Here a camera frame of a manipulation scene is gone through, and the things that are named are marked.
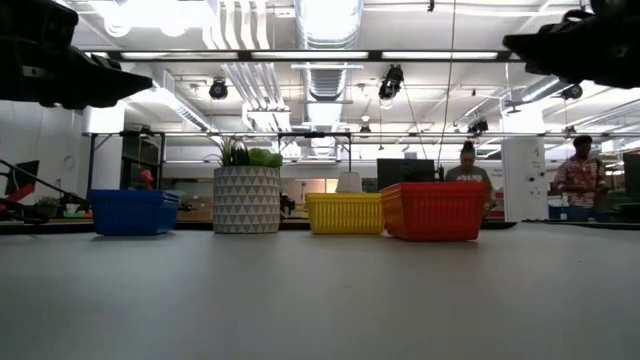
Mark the black metal frame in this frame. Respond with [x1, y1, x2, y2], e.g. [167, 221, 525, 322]
[277, 131, 353, 172]

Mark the white tapered container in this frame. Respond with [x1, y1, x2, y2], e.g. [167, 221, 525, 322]
[335, 171, 363, 195]

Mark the black computer monitor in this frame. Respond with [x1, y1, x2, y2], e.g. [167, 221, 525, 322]
[622, 152, 640, 197]
[3, 159, 41, 197]
[376, 158, 437, 191]

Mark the small potted plant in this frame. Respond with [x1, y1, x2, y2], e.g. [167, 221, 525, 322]
[35, 195, 63, 220]

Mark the black table edge rail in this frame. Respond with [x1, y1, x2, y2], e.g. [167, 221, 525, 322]
[0, 219, 519, 235]

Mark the black hanging spotlight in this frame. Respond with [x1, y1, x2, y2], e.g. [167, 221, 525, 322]
[377, 63, 406, 101]

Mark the white building column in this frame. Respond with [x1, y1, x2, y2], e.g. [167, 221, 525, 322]
[501, 137, 547, 223]

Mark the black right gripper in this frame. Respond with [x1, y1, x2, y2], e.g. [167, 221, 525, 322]
[501, 0, 640, 91]

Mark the black slanted cable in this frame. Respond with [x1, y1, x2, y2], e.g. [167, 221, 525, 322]
[0, 158, 91, 205]

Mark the person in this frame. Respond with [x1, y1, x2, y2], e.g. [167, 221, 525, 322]
[553, 134, 609, 223]
[443, 140, 497, 221]

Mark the thin hanging cable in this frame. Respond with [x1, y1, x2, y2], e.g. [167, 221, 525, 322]
[436, 0, 458, 167]

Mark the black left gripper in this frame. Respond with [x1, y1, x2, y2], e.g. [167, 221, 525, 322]
[0, 0, 154, 111]

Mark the plant in triangle-patterned pot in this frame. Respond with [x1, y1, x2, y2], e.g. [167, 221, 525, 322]
[212, 135, 285, 235]

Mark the silver ceiling air duct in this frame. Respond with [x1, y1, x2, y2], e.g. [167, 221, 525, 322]
[294, 0, 365, 151]

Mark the cardboard box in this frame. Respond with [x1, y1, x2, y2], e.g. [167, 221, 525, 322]
[178, 194, 215, 222]

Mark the black top frame beam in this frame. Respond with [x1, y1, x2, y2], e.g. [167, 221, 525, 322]
[84, 48, 521, 63]

